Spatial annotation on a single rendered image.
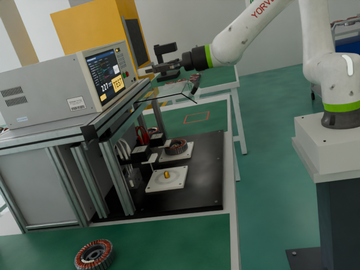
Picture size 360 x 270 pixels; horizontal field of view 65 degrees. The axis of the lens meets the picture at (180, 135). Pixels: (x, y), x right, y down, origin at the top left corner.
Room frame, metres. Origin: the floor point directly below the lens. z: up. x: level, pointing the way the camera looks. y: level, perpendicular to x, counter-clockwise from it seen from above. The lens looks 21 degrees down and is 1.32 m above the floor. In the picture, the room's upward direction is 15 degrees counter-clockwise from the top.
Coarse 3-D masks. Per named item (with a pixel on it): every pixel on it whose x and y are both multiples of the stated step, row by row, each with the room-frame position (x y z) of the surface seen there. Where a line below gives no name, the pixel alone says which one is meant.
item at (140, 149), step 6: (138, 150) 1.01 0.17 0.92; (144, 150) 1.00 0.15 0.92; (150, 150) 1.03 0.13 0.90; (132, 156) 0.99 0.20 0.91; (138, 156) 0.99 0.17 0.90; (144, 156) 0.98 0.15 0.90; (150, 156) 1.01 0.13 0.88; (156, 156) 1.01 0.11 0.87; (120, 162) 1.00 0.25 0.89; (126, 162) 1.00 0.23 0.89; (132, 162) 0.99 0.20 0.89; (138, 162) 0.99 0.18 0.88; (144, 162) 0.98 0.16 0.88; (150, 162) 0.98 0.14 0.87; (126, 168) 1.01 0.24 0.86; (132, 168) 1.05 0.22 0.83
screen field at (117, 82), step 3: (120, 75) 1.19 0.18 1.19; (114, 78) 1.13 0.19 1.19; (117, 78) 1.15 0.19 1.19; (120, 78) 1.18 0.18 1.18; (114, 81) 1.12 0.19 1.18; (117, 81) 1.15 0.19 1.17; (120, 81) 1.17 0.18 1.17; (114, 84) 1.11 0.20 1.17; (117, 84) 1.14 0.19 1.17; (120, 84) 1.16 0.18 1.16; (123, 84) 1.19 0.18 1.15; (114, 87) 1.10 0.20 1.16; (117, 87) 1.13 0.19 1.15; (120, 87) 1.15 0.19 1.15; (117, 90) 1.12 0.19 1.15
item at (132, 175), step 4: (136, 168) 1.06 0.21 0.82; (132, 172) 1.03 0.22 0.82; (136, 172) 1.03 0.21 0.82; (124, 176) 1.02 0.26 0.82; (128, 176) 1.01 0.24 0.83; (132, 176) 1.00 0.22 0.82; (136, 176) 1.01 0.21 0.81; (140, 176) 1.05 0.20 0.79; (128, 180) 1.00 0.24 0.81; (132, 180) 0.99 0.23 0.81; (136, 180) 1.00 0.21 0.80; (140, 180) 1.04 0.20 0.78; (128, 184) 1.00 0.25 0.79; (136, 184) 0.99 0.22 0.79; (128, 188) 1.00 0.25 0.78; (132, 188) 1.00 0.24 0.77; (136, 188) 0.99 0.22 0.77
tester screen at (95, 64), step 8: (96, 56) 1.04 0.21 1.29; (104, 56) 1.10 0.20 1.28; (112, 56) 1.18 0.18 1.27; (88, 64) 0.97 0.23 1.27; (96, 64) 1.02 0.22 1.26; (104, 64) 1.08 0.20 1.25; (112, 64) 1.15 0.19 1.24; (96, 72) 1.00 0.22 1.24; (104, 72) 1.06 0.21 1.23; (96, 80) 0.98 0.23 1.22; (104, 80) 1.04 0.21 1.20; (96, 88) 0.96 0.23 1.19
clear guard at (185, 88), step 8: (152, 88) 1.41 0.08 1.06; (160, 88) 1.36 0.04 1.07; (168, 88) 1.31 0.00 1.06; (176, 88) 1.26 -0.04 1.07; (184, 88) 1.23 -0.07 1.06; (192, 88) 1.29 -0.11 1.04; (200, 88) 1.37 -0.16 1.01; (152, 96) 1.22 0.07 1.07; (160, 96) 1.18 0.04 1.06; (192, 96) 1.18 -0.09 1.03
